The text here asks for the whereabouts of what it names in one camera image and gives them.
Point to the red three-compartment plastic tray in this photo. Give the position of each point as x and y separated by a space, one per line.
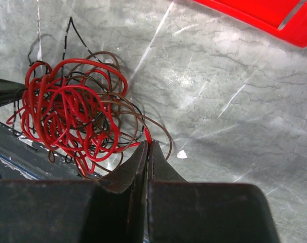
267 16

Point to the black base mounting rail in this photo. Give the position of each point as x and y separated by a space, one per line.
30 159

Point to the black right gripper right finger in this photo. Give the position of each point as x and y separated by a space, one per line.
181 211

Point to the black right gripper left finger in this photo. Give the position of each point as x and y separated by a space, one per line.
110 209

